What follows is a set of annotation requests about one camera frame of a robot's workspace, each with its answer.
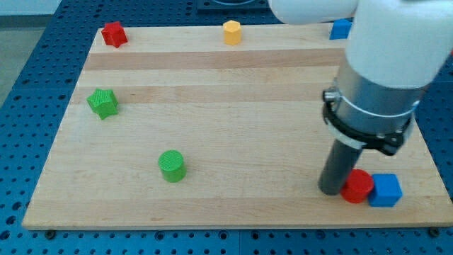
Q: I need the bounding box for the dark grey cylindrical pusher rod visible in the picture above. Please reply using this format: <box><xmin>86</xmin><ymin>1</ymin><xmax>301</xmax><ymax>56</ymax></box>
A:
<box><xmin>318</xmin><ymin>140</ymin><xmax>363</xmax><ymax>196</ymax></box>

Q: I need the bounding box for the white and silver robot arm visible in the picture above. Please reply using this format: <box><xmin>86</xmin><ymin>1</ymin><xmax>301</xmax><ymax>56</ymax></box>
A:
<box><xmin>269</xmin><ymin>0</ymin><xmax>452</xmax><ymax>196</ymax></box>

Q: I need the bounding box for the red cylinder block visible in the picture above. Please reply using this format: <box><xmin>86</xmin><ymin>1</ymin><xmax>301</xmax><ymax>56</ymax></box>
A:
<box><xmin>340</xmin><ymin>169</ymin><xmax>374</xmax><ymax>203</ymax></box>

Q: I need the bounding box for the blue cube block in front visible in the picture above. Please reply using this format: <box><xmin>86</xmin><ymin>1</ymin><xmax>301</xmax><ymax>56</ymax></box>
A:
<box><xmin>368</xmin><ymin>174</ymin><xmax>403</xmax><ymax>208</ymax></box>

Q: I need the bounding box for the blue cube block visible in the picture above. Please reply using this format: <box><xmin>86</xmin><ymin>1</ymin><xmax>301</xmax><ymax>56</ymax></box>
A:
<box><xmin>329</xmin><ymin>19</ymin><xmax>352</xmax><ymax>40</ymax></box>
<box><xmin>368</xmin><ymin>174</ymin><xmax>403</xmax><ymax>208</ymax></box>

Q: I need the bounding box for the blue cube block at back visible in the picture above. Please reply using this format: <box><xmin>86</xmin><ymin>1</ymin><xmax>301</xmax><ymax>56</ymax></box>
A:
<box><xmin>329</xmin><ymin>19</ymin><xmax>352</xmax><ymax>40</ymax></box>

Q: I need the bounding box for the yellow hexagon block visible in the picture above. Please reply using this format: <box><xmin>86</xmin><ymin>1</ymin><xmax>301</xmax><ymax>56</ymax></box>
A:
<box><xmin>223</xmin><ymin>20</ymin><xmax>241</xmax><ymax>45</ymax></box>

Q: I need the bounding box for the light wooden board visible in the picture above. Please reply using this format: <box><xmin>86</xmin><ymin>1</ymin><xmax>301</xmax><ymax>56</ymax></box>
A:
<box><xmin>22</xmin><ymin>23</ymin><xmax>452</xmax><ymax>230</ymax></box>

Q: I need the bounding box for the green cylinder block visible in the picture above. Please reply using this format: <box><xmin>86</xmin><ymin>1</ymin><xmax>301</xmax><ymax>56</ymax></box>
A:
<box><xmin>158</xmin><ymin>149</ymin><xmax>186</xmax><ymax>183</ymax></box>

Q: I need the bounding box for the green star block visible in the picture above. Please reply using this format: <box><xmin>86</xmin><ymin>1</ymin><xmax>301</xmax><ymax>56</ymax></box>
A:
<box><xmin>86</xmin><ymin>89</ymin><xmax>118</xmax><ymax>120</ymax></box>

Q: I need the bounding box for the red star block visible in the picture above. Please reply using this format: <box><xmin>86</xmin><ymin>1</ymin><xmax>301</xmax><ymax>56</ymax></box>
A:
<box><xmin>101</xmin><ymin>21</ymin><xmax>128</xmax><ymax>48</ymax></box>

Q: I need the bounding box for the dark base plate at back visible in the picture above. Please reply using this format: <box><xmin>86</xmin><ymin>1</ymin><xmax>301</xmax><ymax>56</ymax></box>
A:
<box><xmin>197</xmin><ymin>0</ymin><xmax>269</xmax><ymax>11</ymax></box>

